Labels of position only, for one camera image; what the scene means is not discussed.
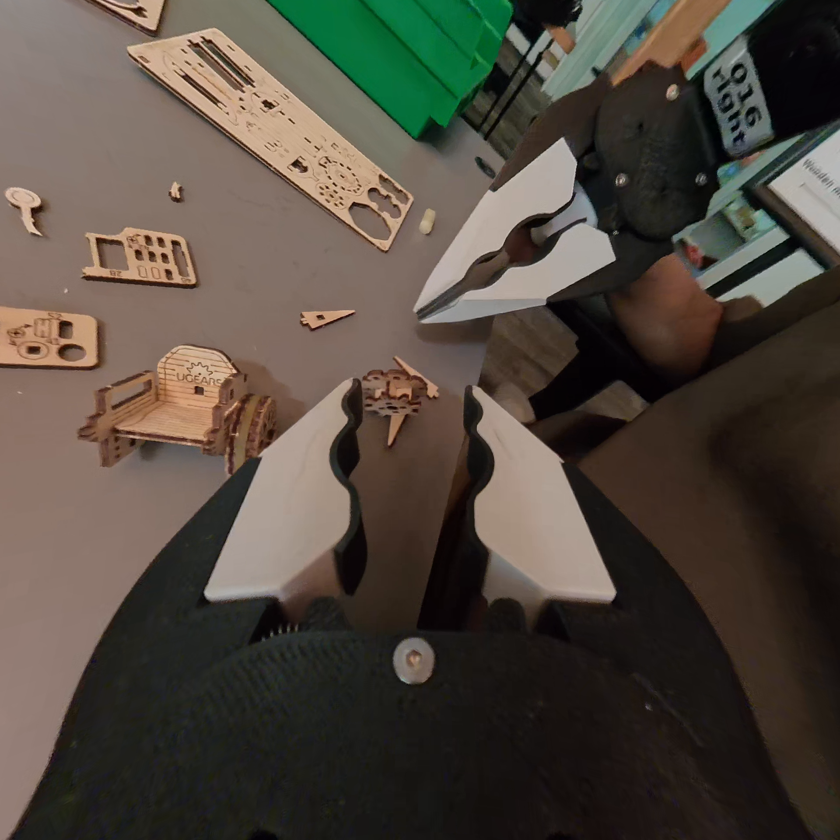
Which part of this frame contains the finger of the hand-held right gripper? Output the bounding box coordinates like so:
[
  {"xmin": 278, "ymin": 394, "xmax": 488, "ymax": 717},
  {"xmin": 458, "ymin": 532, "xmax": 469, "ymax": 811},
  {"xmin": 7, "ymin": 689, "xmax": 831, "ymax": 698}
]
[
  {"xmin": 413, "ymin": 136, "xmax": 601, "ymax": 317},
  {"xmin": 417, "ymin": 223, "xmax": 618, "ymax": 324}
]

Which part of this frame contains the green plastic bin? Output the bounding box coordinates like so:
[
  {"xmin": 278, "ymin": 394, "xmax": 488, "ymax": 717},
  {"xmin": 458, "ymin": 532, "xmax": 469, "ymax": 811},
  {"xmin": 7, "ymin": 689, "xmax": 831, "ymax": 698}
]
[{"xmin": 265, "ymin": 0, "xmax": 515, "ymax": 140}]

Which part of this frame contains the wooden key-shaped piece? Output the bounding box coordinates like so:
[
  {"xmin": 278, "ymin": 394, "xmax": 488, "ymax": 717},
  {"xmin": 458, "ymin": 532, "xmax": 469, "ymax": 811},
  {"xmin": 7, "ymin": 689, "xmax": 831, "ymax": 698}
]
[{"xmin": 4, "ymin": 186, "xmax": 45, "ymax": 238}]

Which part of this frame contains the wooden grid panel piece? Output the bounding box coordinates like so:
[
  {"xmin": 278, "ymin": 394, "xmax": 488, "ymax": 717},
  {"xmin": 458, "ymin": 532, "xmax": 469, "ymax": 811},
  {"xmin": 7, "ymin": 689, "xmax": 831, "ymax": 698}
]
[{"xmin": 83, "ymin": 227, "xmax": 198, "ymax": 288}]

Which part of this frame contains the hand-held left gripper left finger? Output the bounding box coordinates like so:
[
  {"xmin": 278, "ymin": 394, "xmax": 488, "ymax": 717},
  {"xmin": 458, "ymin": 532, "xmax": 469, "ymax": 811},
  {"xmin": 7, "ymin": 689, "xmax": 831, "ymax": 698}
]
[{"xmin": 203, "ymin": 378, "xmax": 367, "ymax": 614}]

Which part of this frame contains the person's right hand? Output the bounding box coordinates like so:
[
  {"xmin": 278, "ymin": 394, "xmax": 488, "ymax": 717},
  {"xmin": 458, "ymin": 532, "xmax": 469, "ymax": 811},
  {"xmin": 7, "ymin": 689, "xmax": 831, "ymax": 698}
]
[{"xmin": 607, "ymin": 252, "xmax": 724, "ymax": 389}]

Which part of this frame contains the small wooden gear assembly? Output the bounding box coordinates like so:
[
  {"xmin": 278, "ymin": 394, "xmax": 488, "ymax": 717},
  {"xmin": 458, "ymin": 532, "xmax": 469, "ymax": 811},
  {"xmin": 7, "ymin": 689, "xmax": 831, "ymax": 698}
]
[{"xmin": 361, "ymin": 356, "xmax": 440, "ymax": 448}]

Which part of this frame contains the wooden cart seat model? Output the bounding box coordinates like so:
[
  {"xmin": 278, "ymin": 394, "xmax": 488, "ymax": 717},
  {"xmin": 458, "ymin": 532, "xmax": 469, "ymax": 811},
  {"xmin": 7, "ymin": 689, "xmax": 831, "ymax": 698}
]
[{"xmin": 77, "ymin": 345, "xmax": 278, "ymax": 476}]

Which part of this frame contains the person's brown trouser leg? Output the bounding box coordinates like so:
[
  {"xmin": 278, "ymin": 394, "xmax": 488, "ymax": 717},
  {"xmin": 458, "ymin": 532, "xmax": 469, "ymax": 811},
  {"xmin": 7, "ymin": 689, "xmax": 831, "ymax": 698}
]
[{"xmin": 525, "ymin": 262, "xmax": 840, "ymax": 840}]

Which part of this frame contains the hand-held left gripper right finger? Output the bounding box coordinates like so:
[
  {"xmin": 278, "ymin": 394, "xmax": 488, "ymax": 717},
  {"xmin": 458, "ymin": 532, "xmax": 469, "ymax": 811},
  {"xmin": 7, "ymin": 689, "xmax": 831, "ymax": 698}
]
[{"xmin": 462, "ymin": 385, "xmax": 618, "ymax": 618}]

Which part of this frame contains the wooden sheet with round holes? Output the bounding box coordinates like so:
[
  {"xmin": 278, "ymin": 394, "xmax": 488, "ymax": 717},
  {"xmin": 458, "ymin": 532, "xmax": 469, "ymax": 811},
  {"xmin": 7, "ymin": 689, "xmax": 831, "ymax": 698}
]
[{"xmin": 84, "ymin": 0, "xmax": 166, "ymax": 35}]

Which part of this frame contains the grey desk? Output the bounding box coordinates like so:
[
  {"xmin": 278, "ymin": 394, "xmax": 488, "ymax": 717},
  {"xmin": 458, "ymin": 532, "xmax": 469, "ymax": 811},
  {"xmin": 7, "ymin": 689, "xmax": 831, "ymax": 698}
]
[{"xmin": 0, "ymin": 0, "xmax": 509, "ymax": 840}]

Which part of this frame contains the long wooden parts sheet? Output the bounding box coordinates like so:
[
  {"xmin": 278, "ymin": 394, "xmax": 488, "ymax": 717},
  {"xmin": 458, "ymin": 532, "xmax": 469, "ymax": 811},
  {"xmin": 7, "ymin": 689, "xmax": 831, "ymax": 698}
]
[{"xmin": 126, "ymin": 28, "xmax": 415, "ymax": 254}]

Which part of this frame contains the wooden board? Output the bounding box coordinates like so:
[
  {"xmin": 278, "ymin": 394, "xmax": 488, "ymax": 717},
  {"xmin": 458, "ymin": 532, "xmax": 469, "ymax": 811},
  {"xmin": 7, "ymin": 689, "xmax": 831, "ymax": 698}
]
[{"xmin": 610, "ymin": 0, "xmax": 732, "ymax": 86}]

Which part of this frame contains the wooden card with cutouts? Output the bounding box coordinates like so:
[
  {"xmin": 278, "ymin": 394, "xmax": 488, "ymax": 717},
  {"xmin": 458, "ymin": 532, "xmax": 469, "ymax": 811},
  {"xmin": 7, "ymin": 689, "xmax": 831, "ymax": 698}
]
[{"xmin": 0, "ymin": 306, "xmax": 100, "ymax": 370}]

